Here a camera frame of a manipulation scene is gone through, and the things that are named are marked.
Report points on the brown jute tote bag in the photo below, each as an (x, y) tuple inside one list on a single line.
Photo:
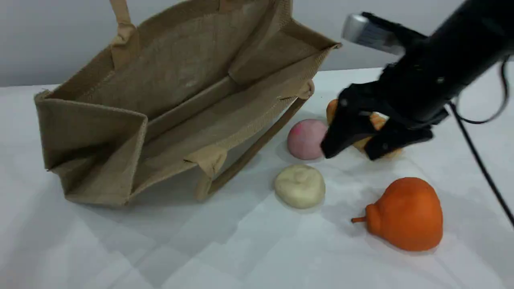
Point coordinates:
[(180, 88)]

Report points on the pink peach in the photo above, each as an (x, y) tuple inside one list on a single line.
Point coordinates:
[(305, 140)]

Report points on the cream white steamed bun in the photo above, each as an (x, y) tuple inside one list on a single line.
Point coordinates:
[(299, 186)]

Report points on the orange pear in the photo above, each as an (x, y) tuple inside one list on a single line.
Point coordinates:
[(405, 216)]

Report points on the ridged golden bread loaf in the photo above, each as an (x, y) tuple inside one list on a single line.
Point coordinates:
[(378, 121)]

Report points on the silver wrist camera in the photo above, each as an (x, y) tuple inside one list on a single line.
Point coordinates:
[(369, 34)]

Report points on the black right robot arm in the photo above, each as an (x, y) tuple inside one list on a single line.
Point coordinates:
[(474, 36)]

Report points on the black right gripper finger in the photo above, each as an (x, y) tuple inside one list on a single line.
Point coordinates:
[(347, 128), (397, 138)]

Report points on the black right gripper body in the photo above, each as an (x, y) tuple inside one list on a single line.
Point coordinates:
[(409, 96)]

